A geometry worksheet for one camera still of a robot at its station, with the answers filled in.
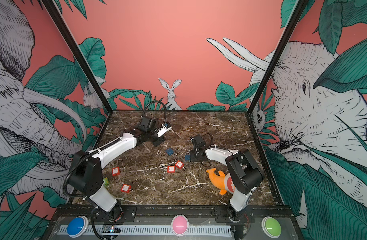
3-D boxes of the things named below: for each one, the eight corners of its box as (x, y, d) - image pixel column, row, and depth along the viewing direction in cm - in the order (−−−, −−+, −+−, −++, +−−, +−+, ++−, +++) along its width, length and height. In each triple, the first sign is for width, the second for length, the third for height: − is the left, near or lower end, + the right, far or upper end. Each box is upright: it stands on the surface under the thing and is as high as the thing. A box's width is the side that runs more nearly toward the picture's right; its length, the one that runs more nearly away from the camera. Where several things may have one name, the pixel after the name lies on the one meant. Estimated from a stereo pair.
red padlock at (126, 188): (121, 193, 82) (120, 192, 81) (123, 185, 85) (122, 184, 83) (129, 193, 82) (128, 192, 81) (131, 185, 85) (130, 184, 84)
